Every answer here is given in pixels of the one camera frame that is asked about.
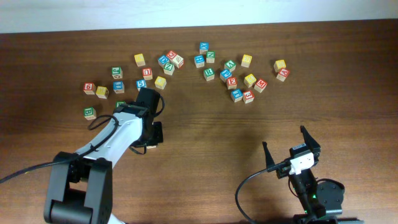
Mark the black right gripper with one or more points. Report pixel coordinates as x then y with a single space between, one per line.
314 147

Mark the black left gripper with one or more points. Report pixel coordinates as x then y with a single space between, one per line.
158 135

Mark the green b block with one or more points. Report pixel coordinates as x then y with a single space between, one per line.
89 113
119 103

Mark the black round arm base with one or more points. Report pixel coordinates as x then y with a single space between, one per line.
330 194

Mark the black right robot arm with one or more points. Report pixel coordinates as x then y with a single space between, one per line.
305 186

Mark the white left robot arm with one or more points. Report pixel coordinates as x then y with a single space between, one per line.
81 183

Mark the yellow block centre left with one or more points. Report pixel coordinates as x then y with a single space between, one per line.
160 82

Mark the blue 5 block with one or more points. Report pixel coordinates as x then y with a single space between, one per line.
141 84

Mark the blue I block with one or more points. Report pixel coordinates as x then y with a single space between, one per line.
118 87

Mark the red U block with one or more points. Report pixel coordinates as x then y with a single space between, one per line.
147 73

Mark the green Z block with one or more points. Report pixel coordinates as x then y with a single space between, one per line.
169 68

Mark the yellow block far left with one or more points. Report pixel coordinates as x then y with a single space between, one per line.
102 92

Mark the red 3 block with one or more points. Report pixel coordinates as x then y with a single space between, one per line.
248 96

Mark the red M block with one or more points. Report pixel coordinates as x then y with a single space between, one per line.
260 85

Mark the green J block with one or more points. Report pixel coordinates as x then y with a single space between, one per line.
117 72

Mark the blue D block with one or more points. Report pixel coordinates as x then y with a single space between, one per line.
162 60

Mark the tilted red-edged block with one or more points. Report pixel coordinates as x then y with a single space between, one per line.
178 61

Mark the blue T block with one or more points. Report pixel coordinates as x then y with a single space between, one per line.
236 95

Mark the yellow block upper left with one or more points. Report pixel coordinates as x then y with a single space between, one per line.
139 59

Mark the green R block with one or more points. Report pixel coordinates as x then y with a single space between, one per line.
209 74

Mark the red A block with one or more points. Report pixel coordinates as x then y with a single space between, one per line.
283 74

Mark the red C block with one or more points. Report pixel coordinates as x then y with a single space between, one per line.
171 55

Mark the red 6 block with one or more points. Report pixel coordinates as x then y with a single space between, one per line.
89 88

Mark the yellow block near M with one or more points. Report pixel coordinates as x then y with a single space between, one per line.
250 80

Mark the blue H block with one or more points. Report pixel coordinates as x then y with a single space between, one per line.
199 61

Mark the yellow block far right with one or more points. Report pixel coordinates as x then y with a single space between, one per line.
279 65

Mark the red E block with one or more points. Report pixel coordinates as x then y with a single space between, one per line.
231 83

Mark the blue P block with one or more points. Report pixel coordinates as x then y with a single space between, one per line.
225 74

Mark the blue X block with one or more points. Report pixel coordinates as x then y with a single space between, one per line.
203 47

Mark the green V block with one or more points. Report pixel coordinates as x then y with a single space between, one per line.
230 65

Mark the yellow block upper right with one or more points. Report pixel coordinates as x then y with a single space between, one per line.
246 60

